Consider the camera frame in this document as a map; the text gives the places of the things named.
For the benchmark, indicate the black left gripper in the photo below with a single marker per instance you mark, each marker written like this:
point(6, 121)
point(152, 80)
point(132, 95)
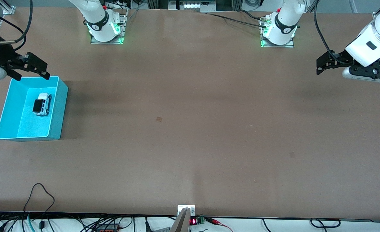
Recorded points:
point(337, 59)

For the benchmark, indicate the turquoise plastic bin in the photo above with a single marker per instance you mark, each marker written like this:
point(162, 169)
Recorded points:
point(15, 129)

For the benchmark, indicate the red LED display module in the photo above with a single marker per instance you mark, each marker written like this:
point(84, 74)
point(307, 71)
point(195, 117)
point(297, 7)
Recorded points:
point(197, 221)

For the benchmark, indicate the white jeep toy black roof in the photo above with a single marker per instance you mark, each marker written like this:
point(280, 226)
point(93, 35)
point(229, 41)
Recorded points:
point(42, 104)

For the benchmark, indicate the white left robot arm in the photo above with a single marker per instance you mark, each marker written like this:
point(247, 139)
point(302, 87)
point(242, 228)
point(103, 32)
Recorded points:
point(370, 45)

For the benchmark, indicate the aluminium profile bar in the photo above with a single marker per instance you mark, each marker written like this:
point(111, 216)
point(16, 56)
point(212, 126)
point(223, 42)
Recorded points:
point(8, 8)
point(374, 15)

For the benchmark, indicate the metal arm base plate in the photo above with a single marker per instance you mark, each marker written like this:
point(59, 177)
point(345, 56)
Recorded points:
point(291, 44)
point(122, 29)

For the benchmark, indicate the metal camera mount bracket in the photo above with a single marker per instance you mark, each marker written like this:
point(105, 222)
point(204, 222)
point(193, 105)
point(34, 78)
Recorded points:
point(183, 219)

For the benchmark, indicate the aluminium frame with white device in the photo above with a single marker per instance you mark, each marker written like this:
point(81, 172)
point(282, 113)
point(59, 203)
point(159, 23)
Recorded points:
point(193, 5)

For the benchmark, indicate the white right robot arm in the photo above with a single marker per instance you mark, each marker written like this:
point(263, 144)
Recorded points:
point(99, 19)

